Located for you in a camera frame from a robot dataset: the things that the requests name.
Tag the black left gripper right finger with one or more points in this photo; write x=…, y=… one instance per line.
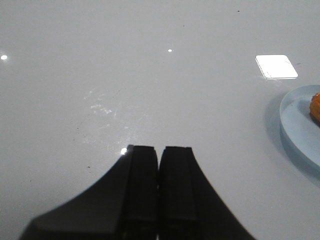
x=189, y=207

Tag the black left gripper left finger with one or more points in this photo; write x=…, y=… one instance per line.
x=121, y=205

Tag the light blue round plate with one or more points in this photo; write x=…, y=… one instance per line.
x=299, y=133

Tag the orange plastic corn cob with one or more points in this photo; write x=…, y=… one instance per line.
x=314, y=108

